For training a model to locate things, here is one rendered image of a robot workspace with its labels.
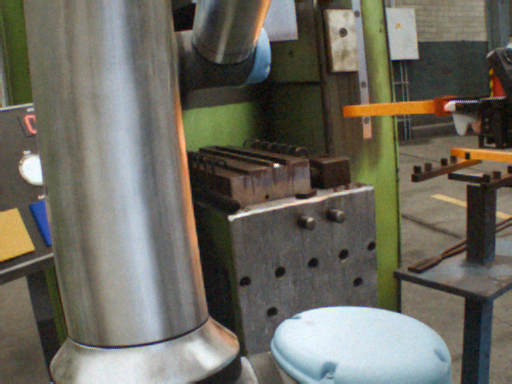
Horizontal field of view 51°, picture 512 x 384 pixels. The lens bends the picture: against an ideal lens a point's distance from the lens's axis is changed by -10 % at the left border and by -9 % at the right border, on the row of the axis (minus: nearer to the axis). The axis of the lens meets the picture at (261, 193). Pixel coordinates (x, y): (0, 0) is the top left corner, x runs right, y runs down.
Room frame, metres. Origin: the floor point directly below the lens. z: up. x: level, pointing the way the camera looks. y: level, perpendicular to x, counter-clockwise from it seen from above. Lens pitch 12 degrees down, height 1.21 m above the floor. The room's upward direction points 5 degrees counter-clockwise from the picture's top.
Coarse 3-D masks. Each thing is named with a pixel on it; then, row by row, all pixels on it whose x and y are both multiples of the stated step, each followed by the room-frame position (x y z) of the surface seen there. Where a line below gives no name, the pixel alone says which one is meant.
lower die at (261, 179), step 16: (192, 160) 1.56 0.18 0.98; (208, 160) 1.47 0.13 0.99; (240, 160) 1.42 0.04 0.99; (256, 160) 1.34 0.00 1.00; (288, 160) 1.31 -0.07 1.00; (304, 160) 1.33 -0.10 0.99; (208, 176) 1.35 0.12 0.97; (224, 176) 1.28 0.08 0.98; (240, 176) 1.26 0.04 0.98; (256, 176) 1.27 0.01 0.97; (272, 176) 1.29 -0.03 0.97; (288, 176) 1.31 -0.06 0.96; (304, 176) 1.33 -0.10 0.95; (224, 192) 1.28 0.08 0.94; (240, 192) 1.26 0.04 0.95; (256, 192) 1.27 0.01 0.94; (272, 192) 1.29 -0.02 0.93; (288, 192) 1.31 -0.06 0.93
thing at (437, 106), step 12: (444, 96) 1.01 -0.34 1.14; (468, 96) 0.97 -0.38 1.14; (480, 96) 0.92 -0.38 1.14; (348, 108) 1.26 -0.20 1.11; (360, 108) 1.22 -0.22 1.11; (372, 108) 1.19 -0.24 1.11; (384, 108) 1.15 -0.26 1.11; (396, 108) 1.12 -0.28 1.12; (408, 108) 1.08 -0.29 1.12; (420, 108) 1.05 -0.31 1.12; (432, 108) 1.02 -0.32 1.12; (444, 108) 1.00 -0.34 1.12
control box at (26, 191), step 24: (0, 120) 0.93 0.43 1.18; (24, 120) 0.96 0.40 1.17; (0, 144) 0.90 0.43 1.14; (24, 144) 0.93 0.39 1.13; (0, 168) 0.87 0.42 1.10; (0, 192) 0.85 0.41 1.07; (24, 192) 0.88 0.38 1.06; (24, 216) 0.85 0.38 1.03; (0, 264) 0.77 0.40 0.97; (24, 264) 0.80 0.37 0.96; (48, 264) 0.88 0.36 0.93
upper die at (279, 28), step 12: (276, 0) 1.31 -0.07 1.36; (288, 0) 1.33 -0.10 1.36; (192, 12) 1.36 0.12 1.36; (276, 12) 1.31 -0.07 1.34; (288, 12) 1.33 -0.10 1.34; (180, 24) 1.44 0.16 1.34; (192, 24) 1.37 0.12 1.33; (264, 24) 1.30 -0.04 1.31; (276, 24) 1.31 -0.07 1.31; (288, 24) 1.33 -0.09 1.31; (276, 36) 1.31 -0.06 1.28; (288, 36) 1.32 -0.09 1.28
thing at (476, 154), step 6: (450, 150) 1.59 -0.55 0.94; (456, 150) 1.57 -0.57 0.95; (462, 150) 1.55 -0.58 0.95; (468, 150) 1.54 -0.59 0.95; (474, 150) 1.53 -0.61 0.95; (480, 150) 1.52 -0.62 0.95; (486, 150) 1.52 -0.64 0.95; (462, 156) 1.55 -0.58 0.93; (474, 156) 1.52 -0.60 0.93; (480, 156) 1.50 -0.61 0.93; (486, 156) 1.49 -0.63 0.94; (492, 156) 1.47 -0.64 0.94; (498, 156) 1.46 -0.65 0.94; (504, 156) 1.44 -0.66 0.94; (510, 156) 1.43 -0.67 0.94; (510, 162) 1.42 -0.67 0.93
